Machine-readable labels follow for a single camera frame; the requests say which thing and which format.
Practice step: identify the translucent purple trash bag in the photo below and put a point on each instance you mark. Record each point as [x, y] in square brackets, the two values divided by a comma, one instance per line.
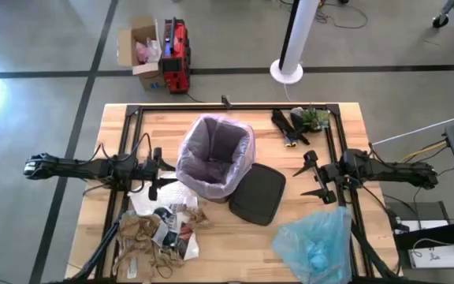
[211, 158]

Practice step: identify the glossy printed paper wrapper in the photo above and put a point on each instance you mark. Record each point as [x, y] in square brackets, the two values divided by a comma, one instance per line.
[176, 236]

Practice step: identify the blue plastic trash bag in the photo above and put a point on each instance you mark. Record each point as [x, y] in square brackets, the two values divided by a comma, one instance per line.
[313, 248]

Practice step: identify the white tower fan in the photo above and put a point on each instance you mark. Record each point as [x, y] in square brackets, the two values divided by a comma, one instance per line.
[296, 39]

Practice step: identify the brown paper bag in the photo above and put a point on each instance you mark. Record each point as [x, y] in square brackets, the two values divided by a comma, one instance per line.
[140, 236]

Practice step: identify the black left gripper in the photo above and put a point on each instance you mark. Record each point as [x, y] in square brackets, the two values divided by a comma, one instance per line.
[148, 171]

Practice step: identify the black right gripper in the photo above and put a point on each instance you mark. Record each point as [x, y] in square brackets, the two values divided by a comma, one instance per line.
[331, 175]

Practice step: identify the black clamp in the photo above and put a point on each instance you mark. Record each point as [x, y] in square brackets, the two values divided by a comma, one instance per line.
[226, 102]

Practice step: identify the white floor board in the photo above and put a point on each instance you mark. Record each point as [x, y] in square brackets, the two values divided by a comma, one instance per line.
[440, 256]

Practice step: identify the open cardboard box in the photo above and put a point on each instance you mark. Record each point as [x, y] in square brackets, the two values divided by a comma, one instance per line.
[144, 73]

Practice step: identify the red and black toolbox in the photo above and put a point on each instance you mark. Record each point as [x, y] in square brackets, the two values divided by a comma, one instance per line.
[176, 59]

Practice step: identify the pink plastic packing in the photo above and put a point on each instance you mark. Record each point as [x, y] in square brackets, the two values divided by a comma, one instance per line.
[146, 51]

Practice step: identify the grey caster leg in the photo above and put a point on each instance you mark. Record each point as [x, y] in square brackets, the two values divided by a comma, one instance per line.
[441, 19]

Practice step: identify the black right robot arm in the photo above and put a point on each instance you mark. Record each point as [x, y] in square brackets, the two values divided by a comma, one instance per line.
[400, 171]

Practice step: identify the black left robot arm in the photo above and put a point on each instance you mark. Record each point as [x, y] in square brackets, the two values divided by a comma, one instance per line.
[73, 167]

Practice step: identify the black bin lid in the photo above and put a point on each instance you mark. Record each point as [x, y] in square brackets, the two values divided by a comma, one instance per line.
[256, 193]

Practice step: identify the small brown paper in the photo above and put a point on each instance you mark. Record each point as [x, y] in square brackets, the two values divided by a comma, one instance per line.
[199, 217]

